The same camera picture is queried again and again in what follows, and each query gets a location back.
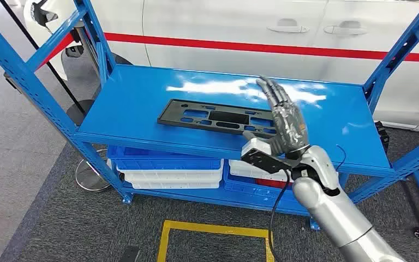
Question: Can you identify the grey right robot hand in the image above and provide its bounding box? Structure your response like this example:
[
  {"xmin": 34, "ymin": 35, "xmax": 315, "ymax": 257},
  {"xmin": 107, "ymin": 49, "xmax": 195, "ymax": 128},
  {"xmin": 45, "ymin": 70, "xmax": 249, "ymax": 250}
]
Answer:
[{"xmin": 242, "ymin": 75, "xmax": 310, "ymax": 156}]

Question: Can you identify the black plastic frame part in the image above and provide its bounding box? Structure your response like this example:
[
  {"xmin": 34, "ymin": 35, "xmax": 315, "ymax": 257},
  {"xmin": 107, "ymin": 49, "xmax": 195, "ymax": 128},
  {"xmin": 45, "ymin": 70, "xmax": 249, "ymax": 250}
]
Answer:
[{"xmin": 157, "ymin": 98, "xmax": 279, "ymax": 140}]

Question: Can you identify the blue steel shelf rack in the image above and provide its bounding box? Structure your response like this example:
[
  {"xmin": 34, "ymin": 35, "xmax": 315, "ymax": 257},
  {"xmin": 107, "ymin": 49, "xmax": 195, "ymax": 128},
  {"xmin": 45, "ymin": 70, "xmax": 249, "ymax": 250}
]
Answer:
[{"xmin": 0, "ymin": 0, "xmax": 419, "ymax": 232}]

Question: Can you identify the red object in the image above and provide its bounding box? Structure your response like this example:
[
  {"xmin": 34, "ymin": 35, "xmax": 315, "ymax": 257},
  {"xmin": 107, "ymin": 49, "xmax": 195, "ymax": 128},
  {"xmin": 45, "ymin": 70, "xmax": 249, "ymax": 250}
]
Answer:
[{"xmin": 254, "ymin": 177, "xmax": 294, "ymax": 189}]

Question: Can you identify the white plastic bin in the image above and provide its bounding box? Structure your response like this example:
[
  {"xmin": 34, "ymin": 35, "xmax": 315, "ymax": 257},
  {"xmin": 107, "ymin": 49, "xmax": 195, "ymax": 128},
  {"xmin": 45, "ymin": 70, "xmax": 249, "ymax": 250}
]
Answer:
[
  {"xmin": 228, "ymin": 159, "xmax": 294, "ymax": 182},
  {"xmin": 130, "ymin": 180, "xmax": 220, "ymax": 190},
  {"xmin": 116, "ymin": 159, "xmax": 225, "ymax": 183}
]

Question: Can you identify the blue plastic bin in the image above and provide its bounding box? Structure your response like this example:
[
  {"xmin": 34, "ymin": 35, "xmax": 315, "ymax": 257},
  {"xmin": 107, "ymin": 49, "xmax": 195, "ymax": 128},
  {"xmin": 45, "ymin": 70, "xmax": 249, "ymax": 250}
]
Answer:
[
  {"xmin": 107, "ymin": 145, "xmax": 222, "ymax": 171},
  {"xmin": 223, "ymin": 166, "xmax": 299, "ymax": 203}
]

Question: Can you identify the white car red stripe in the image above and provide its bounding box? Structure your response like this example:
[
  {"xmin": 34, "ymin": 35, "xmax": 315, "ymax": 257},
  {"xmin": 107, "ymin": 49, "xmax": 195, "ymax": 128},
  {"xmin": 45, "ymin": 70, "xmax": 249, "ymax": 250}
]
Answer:
[{"xmin": 23, "ymin": 0, "xmax": 419, "ymax": 132}]

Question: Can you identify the yellow tape floor square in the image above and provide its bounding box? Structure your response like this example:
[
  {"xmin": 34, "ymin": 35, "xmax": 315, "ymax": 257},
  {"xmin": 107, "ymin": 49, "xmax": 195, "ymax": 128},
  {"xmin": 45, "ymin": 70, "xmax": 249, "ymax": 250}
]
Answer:
[{"xmin": 156, "ymin": 219, "xmax": 276, "ymax": 262}]

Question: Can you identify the chrome stanchion base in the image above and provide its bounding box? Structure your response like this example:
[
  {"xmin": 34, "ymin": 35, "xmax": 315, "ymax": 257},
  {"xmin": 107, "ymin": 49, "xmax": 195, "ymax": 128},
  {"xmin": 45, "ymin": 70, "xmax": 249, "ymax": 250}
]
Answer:
[{"xmin": 74, "ymin": 148, "xmax": 113, "ymax": 193}]

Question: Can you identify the thin black wire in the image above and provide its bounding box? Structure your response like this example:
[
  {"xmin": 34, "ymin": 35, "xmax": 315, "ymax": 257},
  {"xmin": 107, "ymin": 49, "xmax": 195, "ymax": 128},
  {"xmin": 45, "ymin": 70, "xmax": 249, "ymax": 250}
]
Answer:
[{"xmin": 335, "ymin": 144, "xmax": 348, "ymax": 173}]

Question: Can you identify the black drag chain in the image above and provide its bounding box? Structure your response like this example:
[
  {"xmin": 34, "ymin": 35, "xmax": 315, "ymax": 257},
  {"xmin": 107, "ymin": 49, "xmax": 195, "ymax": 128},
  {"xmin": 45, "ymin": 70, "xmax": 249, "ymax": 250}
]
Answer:
[{"xmin": 374, "ymin": 121, "xmax": 391, "ymax": 154}]

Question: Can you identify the thick black cable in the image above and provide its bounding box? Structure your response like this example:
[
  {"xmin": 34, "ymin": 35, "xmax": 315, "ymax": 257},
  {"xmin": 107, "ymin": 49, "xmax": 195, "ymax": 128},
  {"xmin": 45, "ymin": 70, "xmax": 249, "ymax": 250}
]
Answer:
[{"xmin": 267, "ymin": 169, "xmax": 291, "ymax": 262}]

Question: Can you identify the black stanchion post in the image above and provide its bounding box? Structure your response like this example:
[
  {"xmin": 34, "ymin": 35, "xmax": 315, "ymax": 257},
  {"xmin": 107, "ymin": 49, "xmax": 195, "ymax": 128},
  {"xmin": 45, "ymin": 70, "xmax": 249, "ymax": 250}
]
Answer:
[{"xmin": 0, "ymin": 0, "xmax": 97, "ymax": 127}]

